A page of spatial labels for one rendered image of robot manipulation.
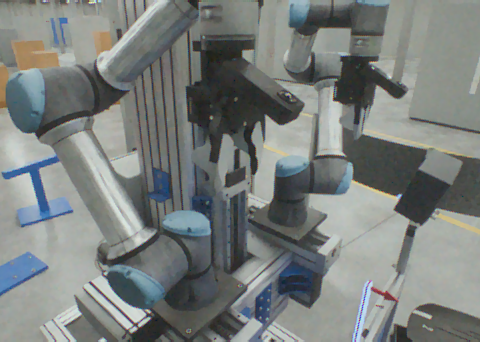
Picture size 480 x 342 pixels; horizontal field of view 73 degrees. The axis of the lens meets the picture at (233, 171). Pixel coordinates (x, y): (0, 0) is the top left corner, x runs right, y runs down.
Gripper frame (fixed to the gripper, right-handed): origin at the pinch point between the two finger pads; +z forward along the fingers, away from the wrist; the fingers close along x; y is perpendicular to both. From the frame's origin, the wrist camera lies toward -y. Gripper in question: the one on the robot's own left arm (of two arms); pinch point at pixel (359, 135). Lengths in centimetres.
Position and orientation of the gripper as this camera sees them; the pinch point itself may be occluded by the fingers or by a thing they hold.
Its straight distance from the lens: 92.6
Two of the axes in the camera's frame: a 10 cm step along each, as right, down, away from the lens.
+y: -7.8, -2.6, 5.7
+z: -0.1, 9.1, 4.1
